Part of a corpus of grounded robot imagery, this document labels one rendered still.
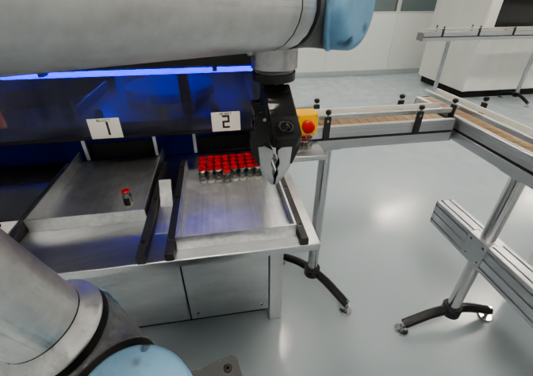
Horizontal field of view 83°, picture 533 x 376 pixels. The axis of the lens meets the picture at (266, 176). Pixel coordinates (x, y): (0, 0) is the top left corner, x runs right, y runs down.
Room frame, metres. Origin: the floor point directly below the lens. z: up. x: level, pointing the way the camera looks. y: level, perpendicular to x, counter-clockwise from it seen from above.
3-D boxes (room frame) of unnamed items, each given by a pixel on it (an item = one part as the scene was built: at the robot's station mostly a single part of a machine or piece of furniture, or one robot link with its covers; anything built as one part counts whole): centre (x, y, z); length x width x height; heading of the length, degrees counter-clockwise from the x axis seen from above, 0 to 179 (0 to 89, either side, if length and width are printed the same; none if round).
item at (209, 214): (0.65, 0.09, 0.90); 0.34 x 0.26 x 0.04; 9
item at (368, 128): (1.10, -0.38, 0.92); 0.69 x 0.16 x 0.16; 99
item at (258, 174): (0.74, 0.10, 0.90); 0.18 x 0.02 x 0.05; 99
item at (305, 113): (0.92, -0.12, 0.99); 0.08 x 0.07 x 0.07; 9
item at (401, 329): (0.85, -0.85, 0.07); 0.50 x 0.08 x 0.14; 99
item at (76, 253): (0.67, 0.26, 0.87); 0.70 x 0.48 x 0.02; 99
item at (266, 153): (0.51, 0.00, 1.07); 0.06 x 0.03 x 0.09; 9
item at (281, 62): (0.51, -0.01, 1.26); 0.08 x 0.08 x 0.05
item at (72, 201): (0.71, 0.44, 0.90); 0.34 x 0.26 x 0.04; 9
